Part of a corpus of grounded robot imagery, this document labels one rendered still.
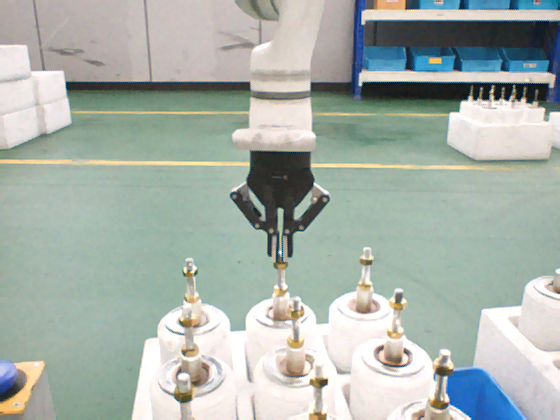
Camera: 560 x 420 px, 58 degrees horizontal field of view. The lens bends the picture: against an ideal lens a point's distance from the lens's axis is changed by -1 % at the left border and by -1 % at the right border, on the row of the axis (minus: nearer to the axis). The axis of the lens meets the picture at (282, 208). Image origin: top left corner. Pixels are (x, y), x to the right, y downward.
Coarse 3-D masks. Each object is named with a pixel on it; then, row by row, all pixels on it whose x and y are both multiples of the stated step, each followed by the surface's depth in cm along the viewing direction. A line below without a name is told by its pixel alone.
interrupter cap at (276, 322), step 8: (264, 304) 72; (272, 304) 72; (256, 312) 69; (264, 312) 70; (272, 312) 70; (304, 312) 69; (256, 320) 68; (264, 320) 68; (272, 320) 68; (280, 320) 68; (288, 320) 68; (304, 320) 68; (280, 328) 66; (288, 328) 66
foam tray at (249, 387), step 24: (240, 336) 77; (144, 360) 71; (240, 360) 71; (144, 384) 66; (240, 384) 66; (336, 384) 66; (432, 384) 66; (144, 408) 62; (240, 408) 62; (336, 408) 62
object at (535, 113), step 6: (534, 102) 254; (528, 108) 254; (534, 108) 252; (540, 108) 253; (528, 114) 254; (534, 114) 252; (540, 114) 252; (528, 120) 254; (534, 120) 253; (540, 120) 253
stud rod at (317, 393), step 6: (318, 360) 45; (318, 366) 44; (324, 366) 45; (318, 372) 45; (324, 372) 45; (312, 390) 46; (318, 390) 45; (312, 396) 46; (318, 396) 45; (312, 402) 46; (318, 402) 46; (312, 408) 46; (318, 408) 46
